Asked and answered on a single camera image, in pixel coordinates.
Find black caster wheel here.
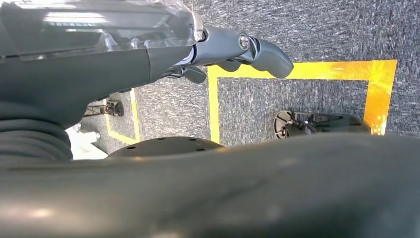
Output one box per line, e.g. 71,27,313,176
83,99,125,118
273,111,372,141

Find small yellow floor tape rectangle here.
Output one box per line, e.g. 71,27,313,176
103,88,142,146

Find round black plate with holes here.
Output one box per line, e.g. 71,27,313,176
107,136,226,159

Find large yellow floor tape rectangle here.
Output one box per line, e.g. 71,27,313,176
207,59,398,145

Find dark robot body shell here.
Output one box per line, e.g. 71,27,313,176
0,133,420,238

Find white bracket with bolts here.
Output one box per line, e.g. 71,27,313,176
65,123,109,161

